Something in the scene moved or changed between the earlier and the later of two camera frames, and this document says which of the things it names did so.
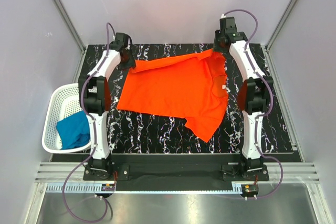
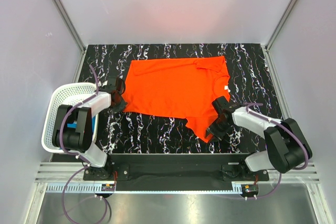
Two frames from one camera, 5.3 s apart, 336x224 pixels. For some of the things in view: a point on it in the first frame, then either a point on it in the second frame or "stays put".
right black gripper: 216,48 → 217,135
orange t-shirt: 192,86 stays put
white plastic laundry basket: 64,102 stays put
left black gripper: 130,63 → 121,107
